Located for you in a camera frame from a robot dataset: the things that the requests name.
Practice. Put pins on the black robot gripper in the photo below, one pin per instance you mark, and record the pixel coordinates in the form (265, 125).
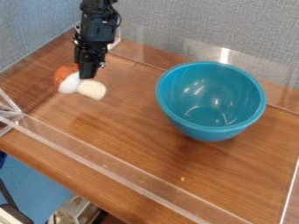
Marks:
(94, 35)

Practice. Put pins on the white brown-capped toy mushroom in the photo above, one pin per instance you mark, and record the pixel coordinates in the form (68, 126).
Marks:
(68, 83)

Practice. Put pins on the blue plastic bowl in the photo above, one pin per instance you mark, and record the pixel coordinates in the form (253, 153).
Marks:
(210, 100)

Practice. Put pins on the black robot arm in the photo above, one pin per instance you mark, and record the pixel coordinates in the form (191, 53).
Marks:
(96, 5)

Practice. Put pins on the clear acrylic back barrier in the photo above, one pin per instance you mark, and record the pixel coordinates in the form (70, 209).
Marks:
(162, 49)

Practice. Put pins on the clear acrylic barrier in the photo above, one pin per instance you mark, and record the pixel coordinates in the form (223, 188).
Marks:
(162, 49)
(62, 153)

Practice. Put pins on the white device under table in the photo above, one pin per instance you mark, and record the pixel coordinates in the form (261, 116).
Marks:
(75, 211)

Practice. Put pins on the clear acrylic front barrier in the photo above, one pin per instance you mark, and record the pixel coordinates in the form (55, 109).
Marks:
(62, 153)

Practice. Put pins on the clear acrylic left bracket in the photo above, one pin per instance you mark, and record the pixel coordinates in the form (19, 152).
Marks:
(11, 114)

